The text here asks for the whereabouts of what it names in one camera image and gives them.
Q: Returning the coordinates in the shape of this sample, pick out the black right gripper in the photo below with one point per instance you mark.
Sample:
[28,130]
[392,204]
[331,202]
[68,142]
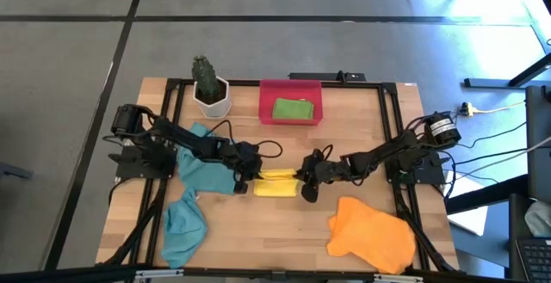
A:
[323,171]

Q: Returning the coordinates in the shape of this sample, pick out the grey cloth bundle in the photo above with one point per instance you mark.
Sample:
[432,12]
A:
[540,218]

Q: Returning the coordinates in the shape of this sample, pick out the yellow microfiber towel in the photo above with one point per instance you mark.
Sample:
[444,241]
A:
[275,188]

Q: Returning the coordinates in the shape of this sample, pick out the black desk foot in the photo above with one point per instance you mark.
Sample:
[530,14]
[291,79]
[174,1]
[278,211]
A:
[495,83]

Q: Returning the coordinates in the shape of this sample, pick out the grey chair foot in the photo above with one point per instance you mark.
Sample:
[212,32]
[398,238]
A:
[13,172]

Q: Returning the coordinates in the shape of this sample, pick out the green cactus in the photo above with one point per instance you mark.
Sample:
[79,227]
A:
[206,76]

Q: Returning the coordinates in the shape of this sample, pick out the teal microfiber towel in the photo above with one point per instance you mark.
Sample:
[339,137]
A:
[202,175]
[183,231]

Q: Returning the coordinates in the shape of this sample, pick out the black slanted desk bar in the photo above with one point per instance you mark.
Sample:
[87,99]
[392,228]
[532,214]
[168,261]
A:
[486,195]

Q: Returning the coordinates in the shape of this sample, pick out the dark grey monitor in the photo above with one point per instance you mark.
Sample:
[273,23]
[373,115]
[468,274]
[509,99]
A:
[540,145]

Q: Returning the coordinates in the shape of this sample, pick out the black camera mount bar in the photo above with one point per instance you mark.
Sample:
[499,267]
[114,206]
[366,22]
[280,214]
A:
[327,76]

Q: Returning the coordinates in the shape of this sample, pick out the black beam with silver brackets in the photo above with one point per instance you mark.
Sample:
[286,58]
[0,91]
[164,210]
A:
[258,275]

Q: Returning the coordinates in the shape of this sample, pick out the orange microfiber towel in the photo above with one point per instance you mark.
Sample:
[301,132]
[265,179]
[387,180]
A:
[374,235]

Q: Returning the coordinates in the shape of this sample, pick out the yellow power plug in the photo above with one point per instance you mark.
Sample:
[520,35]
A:
[466,109]

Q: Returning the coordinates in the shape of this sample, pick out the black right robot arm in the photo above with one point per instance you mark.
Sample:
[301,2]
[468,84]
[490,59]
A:
[387,154]

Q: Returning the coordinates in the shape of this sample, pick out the red plastic bin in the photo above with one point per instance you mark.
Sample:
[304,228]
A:
[267,102]

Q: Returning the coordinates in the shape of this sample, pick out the white hexagonal plant pot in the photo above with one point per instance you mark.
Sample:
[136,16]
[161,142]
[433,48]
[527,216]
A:
[213,108]

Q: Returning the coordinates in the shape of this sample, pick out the black keyboard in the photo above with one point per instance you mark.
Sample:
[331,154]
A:
[534,257]

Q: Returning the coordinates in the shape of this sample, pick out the white flat board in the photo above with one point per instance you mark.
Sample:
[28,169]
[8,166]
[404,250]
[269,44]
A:
[471,220]

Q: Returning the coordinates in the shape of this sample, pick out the green microfiber towel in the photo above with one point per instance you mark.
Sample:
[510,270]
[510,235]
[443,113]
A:
[292,108]

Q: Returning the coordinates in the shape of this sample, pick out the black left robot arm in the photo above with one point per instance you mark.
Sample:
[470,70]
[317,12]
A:
[189,139]

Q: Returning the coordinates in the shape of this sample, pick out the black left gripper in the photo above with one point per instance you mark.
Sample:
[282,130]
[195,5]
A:
[245,160]

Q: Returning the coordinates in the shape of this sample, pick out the black aluminium table frame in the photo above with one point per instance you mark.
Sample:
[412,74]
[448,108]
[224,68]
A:
[241,82]

